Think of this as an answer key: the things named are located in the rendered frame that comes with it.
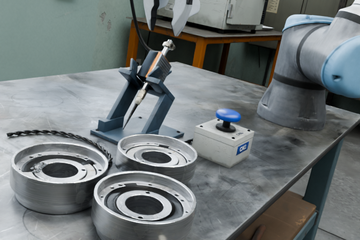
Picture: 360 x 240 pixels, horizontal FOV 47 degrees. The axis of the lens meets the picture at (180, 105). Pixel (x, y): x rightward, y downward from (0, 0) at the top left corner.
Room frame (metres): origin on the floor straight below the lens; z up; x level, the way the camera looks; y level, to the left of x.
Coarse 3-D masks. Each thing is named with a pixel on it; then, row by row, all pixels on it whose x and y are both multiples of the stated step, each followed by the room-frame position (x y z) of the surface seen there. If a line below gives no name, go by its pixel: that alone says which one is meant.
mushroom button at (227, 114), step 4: (216, 112) 0.62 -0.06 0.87; (220, 112) 0.61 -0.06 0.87; (224, 112) 0.61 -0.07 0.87; (228, 112) 0.62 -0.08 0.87; (232, 112) 0.62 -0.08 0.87; (236, 112) 0.62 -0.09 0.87; (216, 116) 0.62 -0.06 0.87; (220, 116) 0.61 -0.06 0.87; (224, 116) 0.61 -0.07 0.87; (228, 116) 0.61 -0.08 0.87; (232, 116) 0.61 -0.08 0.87; (236, 116) 0.61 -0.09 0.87; (240, 116) 0.62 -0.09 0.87; (224, 120) 0.61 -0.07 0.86; (228, 120) 0.60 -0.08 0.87; (232, 120) 0.61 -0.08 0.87; (236, 120) 0.61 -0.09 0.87; (240, 120) 0.62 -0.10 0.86; (224, 124) 0.62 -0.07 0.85; (228, 124) 0.62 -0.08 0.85
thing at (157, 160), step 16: (128, 144) 0.53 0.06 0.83; (144, 144) 0.54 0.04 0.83; (160, 144) 0.55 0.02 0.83; (176, 144) 0.55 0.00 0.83; (128, 160) 0.47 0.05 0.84; (144, 160) 0.49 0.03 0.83; (160, 160) 0.53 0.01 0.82; (176, 160) 0.51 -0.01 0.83; (192, 160) 0.49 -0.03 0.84; (176, 176) 0.46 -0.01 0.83; (192, 176) 0.49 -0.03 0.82
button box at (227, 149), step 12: (216, 120) 0.66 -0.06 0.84; (204, 132) 0.60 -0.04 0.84; (216, 132) 0.60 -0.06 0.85; (228, 132) 0.61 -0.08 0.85; (240, 132) 0.62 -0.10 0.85; (252, 132) 0.63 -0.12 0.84; (192, 144) 0.61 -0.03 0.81; (204, 144) 0.60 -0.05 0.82; (216, 144) 0.59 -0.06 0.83; (228, 144) 0.58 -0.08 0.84; (240, 144) 0.59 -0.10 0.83; (204, 156) 0.60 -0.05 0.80; (216, 156) 0.59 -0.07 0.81; (228, 156) 0.58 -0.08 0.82; (240, 156) 0.60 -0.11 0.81
